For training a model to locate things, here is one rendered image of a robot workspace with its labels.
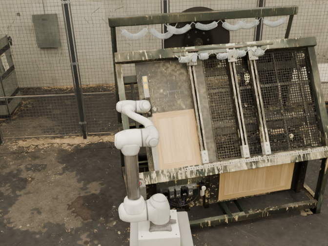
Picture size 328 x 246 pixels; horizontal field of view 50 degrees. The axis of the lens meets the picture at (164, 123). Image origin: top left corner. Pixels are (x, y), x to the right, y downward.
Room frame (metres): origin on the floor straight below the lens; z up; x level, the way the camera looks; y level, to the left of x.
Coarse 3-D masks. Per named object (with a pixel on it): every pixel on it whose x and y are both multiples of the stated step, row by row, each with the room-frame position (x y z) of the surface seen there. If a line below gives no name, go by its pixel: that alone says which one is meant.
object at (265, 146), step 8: (248, 48) 3.62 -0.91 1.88; (256, 48) 3.63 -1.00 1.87; (248, 56) 3.62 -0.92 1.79; (248, 64) 3.61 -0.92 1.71; (256, 72) 3.52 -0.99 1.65; (256, 80) 3.48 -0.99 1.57; (256, 88) 3.42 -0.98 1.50; (256, 96) 3.38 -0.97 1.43; (256, 104) 3.35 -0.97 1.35; (256, 112) 3.33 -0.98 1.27; (264, 120) 3.25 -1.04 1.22; (264, 128) 3.21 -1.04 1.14; (264, 136) 3.15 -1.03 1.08; (264, 144) 3.10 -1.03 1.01; (264, 152) 3.08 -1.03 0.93
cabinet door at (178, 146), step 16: (176, 112) 3.21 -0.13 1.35; (192, 112) 3.23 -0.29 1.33; (160, 128) 3.10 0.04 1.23; (176, 128) 3.12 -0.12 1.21; (192, 128) 3.14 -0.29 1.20; (160, 144) 3.01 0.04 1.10; (176, 144) 3.03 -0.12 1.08; (192, 144) 3.05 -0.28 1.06; (160, 160) 2.92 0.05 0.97; (176, 160) 2.94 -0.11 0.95; (192, 160) 2.96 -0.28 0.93
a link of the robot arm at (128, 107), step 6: (120, 102) 2.72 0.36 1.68; (126, 102) 2.71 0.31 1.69; (132, 102) 2.73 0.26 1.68; (120, 108) 2.69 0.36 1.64; (126, 108) 2.65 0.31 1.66; (132, 108) 2.68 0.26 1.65; (126, 114) 2.60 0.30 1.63; (132, 114) 2.55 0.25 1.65; (138, 114) 2.54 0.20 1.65; (138, 120) 2.49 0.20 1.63; (144, 120) 2.44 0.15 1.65
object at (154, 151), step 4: (144, 76) 3.35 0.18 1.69; (148, 88) 3.29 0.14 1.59; (144, 92) 3.26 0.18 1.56; (148, 92) 3.27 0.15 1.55; (144, 96) 3.24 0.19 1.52; (148, 96) 3.24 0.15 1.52; (152, 120) 3.11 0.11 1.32; (152, 148) 2.96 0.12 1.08; (156, 148) 2.96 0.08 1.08; (152, 152) 2.94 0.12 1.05; (156, 152) 2.94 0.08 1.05; (152, 156) 2.93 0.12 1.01; (156, 156) 2.92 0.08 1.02; (156, 160) 2.90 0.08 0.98; (156, 164) 2.87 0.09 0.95; (156, 168) 2.85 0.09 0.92
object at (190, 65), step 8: (192, 48) 3.52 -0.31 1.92; (192, 56) 3.48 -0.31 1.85; (192, 64) 3.43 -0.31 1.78; (192, 72) 3.45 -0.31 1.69; (192, 80) 3.37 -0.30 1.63; (192, 88) 3.32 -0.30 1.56; (192, 96) 3.31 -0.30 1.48; (200, 112) 3.20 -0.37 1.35; (200, 120) 3.16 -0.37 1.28; (200, 128) 3.14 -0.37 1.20; (200, 136) 3.06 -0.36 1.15; (200, 144) 3.02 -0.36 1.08; (200, 152) 3.01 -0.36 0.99; (208, 160) 2.94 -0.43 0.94
